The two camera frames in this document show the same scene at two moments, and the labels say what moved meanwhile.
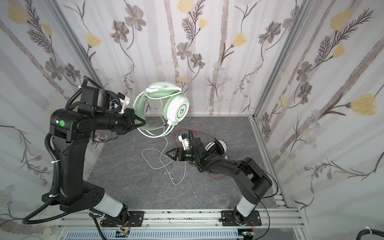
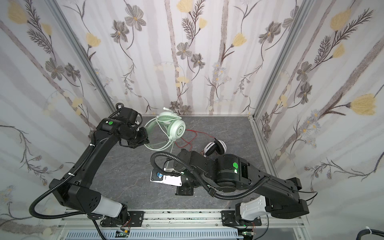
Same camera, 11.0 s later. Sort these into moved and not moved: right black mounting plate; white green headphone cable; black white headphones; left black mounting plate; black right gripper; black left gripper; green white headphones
Moved: black left gripper; white green headphone cable; green white headphones; black right gripper
Not moved: left black mounting plate; black white headphones; right black mounting plate
